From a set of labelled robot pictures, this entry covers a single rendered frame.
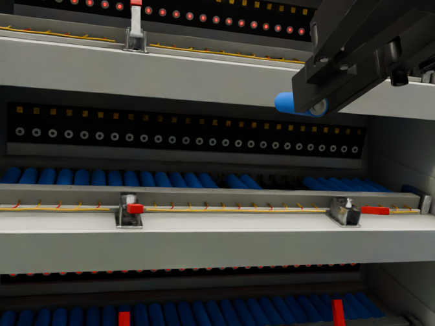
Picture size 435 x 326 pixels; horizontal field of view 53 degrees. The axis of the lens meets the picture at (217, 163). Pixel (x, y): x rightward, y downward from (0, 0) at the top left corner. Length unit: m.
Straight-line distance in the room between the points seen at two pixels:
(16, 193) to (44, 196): 0.03
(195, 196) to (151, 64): 0.16
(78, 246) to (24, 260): 0.05
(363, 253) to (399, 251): 0.05
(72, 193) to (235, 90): 0.22
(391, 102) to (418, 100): 0.04
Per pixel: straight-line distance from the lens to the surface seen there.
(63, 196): 0.51
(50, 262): 0.48
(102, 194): 0.50
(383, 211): 0.51
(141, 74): 0.48
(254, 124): 0.66
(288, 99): 0.37
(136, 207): 0.40
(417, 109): 0.63
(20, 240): 0.47
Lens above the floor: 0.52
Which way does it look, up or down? 2 degrees up
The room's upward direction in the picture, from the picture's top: 2 degrees clockwise
